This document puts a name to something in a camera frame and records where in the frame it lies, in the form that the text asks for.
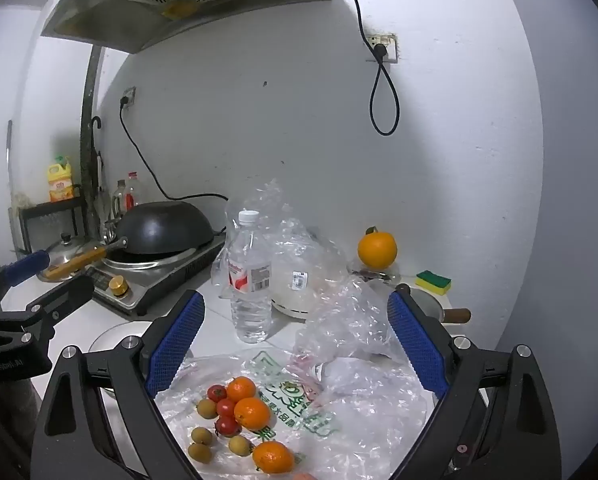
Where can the white wall socket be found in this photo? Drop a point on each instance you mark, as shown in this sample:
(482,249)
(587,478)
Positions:
(130,92)
(390,40)

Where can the green printed plastic bag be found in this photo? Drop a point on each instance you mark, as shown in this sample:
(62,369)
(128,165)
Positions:
(359,425)

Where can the large clear plastic bag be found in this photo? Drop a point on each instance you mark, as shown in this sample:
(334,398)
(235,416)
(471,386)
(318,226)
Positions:
(299,245)

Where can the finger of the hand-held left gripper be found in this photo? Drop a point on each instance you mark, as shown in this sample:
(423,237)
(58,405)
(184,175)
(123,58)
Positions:
(64,295)
(26,266)

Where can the large orange with stem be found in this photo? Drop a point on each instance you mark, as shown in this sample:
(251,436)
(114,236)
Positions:
(376,251)

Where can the mandarin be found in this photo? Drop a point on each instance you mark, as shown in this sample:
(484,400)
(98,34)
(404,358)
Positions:
(251,413)
(241,389)
(273,456)

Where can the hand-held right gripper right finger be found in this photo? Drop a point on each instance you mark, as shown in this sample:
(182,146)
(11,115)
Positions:
(414,340)

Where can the brown longan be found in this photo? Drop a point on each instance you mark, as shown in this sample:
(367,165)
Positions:
(207,407)
(202,435)
(199,452)
(240,445)

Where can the yellow detergent bottle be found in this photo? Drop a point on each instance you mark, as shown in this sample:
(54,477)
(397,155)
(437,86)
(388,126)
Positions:
(60,187)

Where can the white plate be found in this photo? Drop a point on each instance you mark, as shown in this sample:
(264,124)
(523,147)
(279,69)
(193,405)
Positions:
(114,334)

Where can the steel pot lid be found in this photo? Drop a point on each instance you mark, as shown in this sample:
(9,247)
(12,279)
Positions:
(71,255)

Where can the black metal rack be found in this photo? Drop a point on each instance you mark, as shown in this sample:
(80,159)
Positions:
(49,206)

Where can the red cap oil bottle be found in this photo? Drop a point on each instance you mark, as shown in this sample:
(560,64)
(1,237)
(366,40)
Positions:
(131,195)

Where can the red cherry tomato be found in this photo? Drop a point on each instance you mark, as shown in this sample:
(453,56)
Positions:
(217,391)
(227,426)
(225,406)

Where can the steel range hood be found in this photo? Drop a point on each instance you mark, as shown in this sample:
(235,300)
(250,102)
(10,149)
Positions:
(129,15)

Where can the crumpled clear plastic bag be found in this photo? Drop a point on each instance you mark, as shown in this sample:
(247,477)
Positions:
(349,325)

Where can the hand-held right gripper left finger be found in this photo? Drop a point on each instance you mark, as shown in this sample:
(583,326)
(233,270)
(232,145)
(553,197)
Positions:
(176,345)

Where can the yellow green sponge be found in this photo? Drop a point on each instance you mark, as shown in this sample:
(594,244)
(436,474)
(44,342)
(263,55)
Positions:
(433,282)

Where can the silver induction cooker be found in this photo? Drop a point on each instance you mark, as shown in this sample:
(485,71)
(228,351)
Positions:
(144,285)

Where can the dark vertical pipe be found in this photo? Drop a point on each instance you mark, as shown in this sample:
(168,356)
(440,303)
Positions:
(88,110)

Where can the clear glass bottle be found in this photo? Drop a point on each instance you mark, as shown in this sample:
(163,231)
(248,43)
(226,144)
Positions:
(118,200)

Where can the white bowl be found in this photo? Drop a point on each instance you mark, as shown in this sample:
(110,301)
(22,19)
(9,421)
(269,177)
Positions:
(291,307)

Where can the clear plastic water bottle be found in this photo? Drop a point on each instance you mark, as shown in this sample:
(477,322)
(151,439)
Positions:
(249,310)

